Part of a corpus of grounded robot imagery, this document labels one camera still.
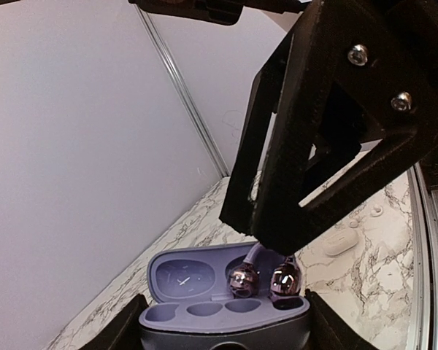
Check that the white earbud on table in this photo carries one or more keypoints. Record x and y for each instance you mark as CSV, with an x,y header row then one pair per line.
x,y
376,211

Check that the aluminium front rail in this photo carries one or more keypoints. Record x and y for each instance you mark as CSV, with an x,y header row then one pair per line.
x,y
423,182

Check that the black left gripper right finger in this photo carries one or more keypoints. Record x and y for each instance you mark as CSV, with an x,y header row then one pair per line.
x,y
328,331

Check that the purple earbud charging case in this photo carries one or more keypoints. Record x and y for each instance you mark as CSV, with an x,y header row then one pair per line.
x,y
194,308

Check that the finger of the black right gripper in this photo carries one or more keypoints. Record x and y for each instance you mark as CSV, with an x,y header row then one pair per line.
x,y
267,215
359,115

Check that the purple earbud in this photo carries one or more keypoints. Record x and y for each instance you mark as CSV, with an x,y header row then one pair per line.
x,y
282,282

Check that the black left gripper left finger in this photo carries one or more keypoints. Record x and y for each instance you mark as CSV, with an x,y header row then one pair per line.
x,y
123,332

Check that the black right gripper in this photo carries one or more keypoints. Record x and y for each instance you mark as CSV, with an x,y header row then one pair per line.
x,y
413,24

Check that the right aluminium frame post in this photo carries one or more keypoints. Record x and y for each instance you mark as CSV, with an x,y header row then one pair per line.
x,y
199,124

